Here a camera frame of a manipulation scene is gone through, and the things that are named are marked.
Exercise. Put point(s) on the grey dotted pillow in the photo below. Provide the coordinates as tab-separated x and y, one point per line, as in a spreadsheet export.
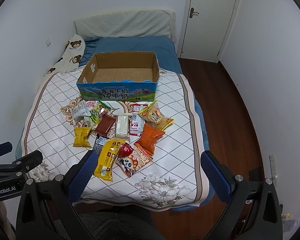
135	23

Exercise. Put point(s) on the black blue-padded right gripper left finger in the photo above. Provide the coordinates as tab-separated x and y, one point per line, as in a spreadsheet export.
40	200

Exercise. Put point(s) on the grey white snack packet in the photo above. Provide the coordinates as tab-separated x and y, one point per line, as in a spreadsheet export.
79	112

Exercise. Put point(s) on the small yellow snack bag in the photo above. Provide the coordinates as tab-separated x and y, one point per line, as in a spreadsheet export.
81	137

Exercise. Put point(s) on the door handle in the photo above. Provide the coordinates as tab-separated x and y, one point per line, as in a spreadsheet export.
193	13

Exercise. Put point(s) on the white wafer packet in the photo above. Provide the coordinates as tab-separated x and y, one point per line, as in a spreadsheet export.
122	127

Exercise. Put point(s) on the long yellow snack bag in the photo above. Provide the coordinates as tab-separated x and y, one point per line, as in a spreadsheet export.
107	158

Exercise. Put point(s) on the brown snack bar packet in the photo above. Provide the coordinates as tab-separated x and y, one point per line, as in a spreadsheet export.
105	125

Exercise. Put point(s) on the wall power socket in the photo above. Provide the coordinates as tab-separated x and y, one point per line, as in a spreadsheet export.
272	166

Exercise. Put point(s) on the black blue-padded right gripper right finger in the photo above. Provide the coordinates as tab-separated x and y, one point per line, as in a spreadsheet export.
252	208

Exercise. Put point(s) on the red white sachet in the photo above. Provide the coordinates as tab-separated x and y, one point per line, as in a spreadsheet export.
136	123

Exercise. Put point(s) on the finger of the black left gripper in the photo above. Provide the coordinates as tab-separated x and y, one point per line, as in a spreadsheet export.
29	161

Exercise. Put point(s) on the cardboard milk box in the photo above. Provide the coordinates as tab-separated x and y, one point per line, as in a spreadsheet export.
120	76

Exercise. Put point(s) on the red small snack packet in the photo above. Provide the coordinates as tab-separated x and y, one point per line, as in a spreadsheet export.
125	150

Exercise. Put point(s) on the dark barcode snack packet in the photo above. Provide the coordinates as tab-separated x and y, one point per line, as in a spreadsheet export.
99	143

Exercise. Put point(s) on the green candy packet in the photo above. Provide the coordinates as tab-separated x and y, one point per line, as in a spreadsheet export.
97	110

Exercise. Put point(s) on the orange panda sunflower seed bag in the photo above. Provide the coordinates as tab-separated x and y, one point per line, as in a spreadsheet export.
134	162

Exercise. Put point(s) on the blue bed sheet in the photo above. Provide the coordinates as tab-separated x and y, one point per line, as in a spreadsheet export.
168	60

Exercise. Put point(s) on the yellow clear bread bag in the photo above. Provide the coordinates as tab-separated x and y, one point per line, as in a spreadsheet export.
154	117

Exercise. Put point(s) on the bear print pillow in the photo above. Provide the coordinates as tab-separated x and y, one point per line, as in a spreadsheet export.
71	57

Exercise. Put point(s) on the white door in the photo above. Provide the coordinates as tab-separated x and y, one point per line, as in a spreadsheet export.
205	35

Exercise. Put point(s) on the orange snack bag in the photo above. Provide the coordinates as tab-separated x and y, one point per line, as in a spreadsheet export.
149	138

